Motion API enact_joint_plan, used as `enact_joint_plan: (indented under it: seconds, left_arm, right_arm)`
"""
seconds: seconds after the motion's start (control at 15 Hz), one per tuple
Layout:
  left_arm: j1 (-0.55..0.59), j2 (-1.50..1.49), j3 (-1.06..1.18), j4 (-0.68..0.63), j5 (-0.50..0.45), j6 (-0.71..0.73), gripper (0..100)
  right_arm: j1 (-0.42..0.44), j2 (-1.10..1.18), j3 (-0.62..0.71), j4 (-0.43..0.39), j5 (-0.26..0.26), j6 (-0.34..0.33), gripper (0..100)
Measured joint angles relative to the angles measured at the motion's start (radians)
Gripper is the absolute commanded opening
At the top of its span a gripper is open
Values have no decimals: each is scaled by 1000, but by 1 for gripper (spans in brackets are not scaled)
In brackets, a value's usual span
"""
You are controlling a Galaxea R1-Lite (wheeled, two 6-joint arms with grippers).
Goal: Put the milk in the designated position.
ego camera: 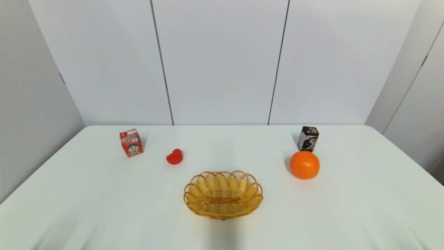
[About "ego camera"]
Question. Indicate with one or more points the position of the red milk carton with cartoon face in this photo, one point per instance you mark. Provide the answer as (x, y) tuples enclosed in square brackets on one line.
[(131, 143)]

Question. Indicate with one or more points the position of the red rubber duck toy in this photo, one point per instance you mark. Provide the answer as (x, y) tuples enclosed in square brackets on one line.
[(174, 157)]

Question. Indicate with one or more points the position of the yellow woven wicker basket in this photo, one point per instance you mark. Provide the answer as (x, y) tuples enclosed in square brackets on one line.
[(223, 195)]

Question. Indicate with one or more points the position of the black chewing gum box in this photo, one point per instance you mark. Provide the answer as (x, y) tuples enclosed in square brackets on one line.
[(308, 139)]

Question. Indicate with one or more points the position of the orange fruit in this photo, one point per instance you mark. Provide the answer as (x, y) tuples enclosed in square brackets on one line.
[(305, 165)]

